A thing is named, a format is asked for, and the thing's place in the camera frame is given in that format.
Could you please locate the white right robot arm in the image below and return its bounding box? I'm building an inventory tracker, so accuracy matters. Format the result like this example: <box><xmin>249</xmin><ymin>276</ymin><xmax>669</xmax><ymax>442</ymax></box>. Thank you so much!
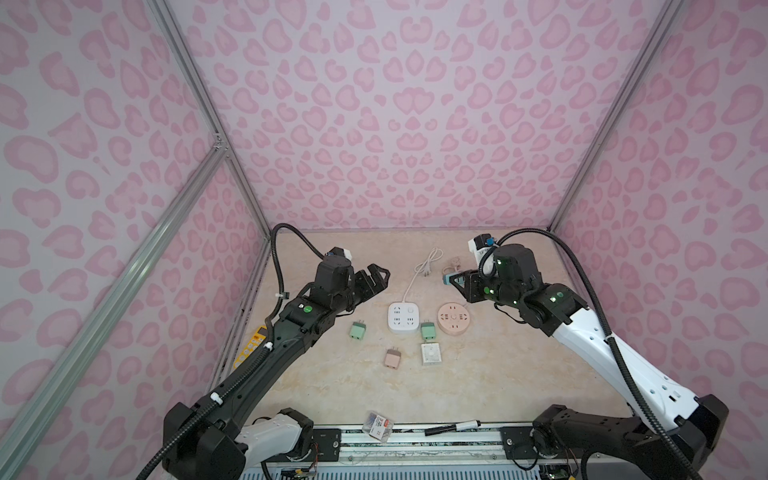
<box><xmin>448</xmin><ymin>231</ymin><xmax>729</xmax><ymax>479</ymax></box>

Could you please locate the aluminium frame post left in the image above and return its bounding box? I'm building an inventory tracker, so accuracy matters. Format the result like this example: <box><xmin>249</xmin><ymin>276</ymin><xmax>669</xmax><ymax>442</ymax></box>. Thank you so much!
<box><xmin>146</xmin><ymin>0</ymin><xmax>270</xmax><ymax>237</ymax></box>

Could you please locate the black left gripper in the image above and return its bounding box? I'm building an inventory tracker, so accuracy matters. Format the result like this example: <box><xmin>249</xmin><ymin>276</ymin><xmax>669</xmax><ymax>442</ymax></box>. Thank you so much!
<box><xmin>334</xmin><ymin>268</ymin><xmax>396</xmax><ymax>318</ymax></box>

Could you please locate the green charger plug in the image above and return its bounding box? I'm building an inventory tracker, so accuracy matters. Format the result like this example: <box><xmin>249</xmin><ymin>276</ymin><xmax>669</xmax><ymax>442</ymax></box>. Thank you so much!
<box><xmin>420</xmin><ymin>322</ymin><xmax>437</xmax><ymax>343</ymax></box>
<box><xmin>349</xmin><ymin>322</ymin><xmax>366</xmax><ymax>340</ymax></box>

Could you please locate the black marker pen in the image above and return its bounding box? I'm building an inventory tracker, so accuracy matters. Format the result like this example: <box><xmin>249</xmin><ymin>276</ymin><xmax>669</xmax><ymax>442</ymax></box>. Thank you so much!
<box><xmin>424</xmin><ymin>420</ymin><xmax>481</xmax><ymax>436</ymax></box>

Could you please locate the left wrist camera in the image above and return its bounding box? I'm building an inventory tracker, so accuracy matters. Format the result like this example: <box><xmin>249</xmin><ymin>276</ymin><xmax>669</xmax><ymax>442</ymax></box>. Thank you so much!
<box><xmin>326</xmin><ymin>246</ymin><xmax>353</xmax><ymax>261</ymax></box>

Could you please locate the white power cord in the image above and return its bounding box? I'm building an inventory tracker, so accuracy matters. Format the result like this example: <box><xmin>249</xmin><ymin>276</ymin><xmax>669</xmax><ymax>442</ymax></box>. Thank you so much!
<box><xmin>399</xmin><ymin>247</ymin><xmax>444</xmax><ymax>305</ymax></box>

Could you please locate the yellow calculator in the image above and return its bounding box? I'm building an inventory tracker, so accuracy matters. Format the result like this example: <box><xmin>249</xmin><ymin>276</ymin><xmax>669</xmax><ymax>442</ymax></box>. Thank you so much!
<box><xmin>233</xmin><ymin>325</ymin><xmax>267</xmax><ymax>369</ymax></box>

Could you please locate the pink round power strip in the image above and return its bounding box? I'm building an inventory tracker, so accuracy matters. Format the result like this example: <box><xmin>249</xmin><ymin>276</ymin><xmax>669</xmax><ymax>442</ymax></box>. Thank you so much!
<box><xmin>437</xmin><ymin>302</ymin><xmax>471</xmax><ymax>336</ymax></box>

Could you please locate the white charger plug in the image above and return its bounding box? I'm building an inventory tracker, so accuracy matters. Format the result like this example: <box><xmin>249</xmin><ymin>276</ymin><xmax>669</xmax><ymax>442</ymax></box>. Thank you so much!
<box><xmin>421</xmin><ymin>343</ymin><xmax>442</xmax><ymax>366</ymax></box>

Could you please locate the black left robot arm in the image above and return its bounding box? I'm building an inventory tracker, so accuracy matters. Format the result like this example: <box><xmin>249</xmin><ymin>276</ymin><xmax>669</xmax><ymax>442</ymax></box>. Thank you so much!
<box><xmin>138</xmin><ymin>247</ymin><xmax>391</xmax><ymax>479</ymax></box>

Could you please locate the white square power strip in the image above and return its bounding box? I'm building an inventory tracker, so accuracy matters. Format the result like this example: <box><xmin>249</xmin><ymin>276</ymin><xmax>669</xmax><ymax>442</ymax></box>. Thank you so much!
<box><xmin>387</xmin><ymin>302</ymin><xmax>420</xmax><ymax>334</ymax></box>

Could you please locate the aluminium diagonal frame bar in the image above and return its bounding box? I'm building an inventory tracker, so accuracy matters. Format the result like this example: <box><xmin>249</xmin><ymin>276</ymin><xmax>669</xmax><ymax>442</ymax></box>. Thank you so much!
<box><xmin>1</xmin><ymin>145</ymin><xmax>229</xmax><ymax>479</ymax></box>

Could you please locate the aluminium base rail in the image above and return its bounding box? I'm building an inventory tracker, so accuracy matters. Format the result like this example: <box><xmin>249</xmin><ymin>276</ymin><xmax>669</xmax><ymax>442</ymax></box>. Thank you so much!
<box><xmin>161</xmin><ymin>422</ymin><xmax>661</xmax><ymax>480</ymax></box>

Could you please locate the pink charger plug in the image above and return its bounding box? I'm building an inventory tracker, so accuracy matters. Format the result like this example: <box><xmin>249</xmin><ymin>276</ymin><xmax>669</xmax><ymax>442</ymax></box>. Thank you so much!
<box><xmin>383</xmin><ymin>349</ymin><xmax>402</xmax><ymax>370</ymax></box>

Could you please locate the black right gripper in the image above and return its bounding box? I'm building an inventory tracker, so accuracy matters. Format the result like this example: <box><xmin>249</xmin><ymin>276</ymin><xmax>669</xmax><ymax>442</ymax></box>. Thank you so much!
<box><xmin>445</xmin><ymin>268</ymin><xmax>519</xmax><ymax>312</ymax></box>

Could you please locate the small clear plastic box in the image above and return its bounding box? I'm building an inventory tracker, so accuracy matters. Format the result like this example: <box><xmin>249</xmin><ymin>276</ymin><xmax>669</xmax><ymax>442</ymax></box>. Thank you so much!
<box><xmin>362</xmin><ymin>411</ymin><xmax>394</xmax><ymax>443</ymax></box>

